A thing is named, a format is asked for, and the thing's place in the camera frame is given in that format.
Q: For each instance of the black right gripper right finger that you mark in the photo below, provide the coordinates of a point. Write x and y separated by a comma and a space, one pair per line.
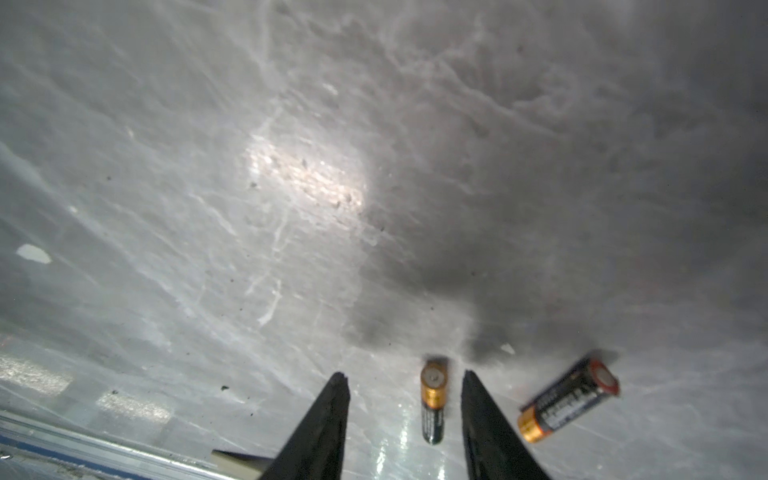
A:
493, 451

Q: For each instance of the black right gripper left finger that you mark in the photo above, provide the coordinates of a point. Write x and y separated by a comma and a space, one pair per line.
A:
316, 448

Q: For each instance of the black gold battery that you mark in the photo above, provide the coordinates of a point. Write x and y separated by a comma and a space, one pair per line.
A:
586, 384
433, 389

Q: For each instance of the aluminium mounting rail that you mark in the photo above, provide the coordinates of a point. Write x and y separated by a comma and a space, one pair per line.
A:
107, 457

